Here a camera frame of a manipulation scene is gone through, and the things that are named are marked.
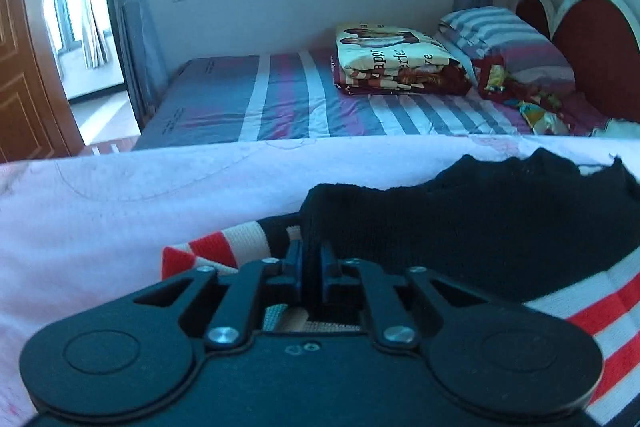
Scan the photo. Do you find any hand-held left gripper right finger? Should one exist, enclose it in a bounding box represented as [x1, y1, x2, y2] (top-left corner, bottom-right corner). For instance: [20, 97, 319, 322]
[320, 241, 493, 350]

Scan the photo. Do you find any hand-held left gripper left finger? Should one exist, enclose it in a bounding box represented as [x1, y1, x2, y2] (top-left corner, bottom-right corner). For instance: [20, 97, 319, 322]
[132, 239, 306, 350]

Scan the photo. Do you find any striped knit sweater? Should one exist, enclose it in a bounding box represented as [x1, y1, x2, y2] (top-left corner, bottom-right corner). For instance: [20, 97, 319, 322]
[161, 148, 640, 427]

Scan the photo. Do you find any striped mattress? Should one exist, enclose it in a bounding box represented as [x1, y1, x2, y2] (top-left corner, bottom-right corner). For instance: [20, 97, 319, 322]
[132, 49, 611, 152]

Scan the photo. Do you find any floral bed sheet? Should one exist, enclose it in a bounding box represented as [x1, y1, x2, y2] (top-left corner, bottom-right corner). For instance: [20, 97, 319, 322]
[0, 134, 640, 427]

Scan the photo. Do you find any folded printed blanket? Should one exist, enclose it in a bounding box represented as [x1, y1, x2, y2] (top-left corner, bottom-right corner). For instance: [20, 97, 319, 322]
[330, 23, 473, 96]

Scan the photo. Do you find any red patterned cloth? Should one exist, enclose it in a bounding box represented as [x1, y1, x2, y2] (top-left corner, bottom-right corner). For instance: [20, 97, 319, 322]
[477, 62, 571, 135]

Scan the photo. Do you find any striped pillow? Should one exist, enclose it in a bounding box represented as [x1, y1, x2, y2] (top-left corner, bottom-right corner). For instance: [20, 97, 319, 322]
[434, 7, 576, 95]

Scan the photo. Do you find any brown wooden door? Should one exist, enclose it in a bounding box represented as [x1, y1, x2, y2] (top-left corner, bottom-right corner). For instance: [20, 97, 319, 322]
[0, 0, 83, 164]

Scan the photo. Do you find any red scalloped headboard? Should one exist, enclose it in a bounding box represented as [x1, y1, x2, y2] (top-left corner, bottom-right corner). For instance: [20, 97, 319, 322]
[515, 0, 640, 122]

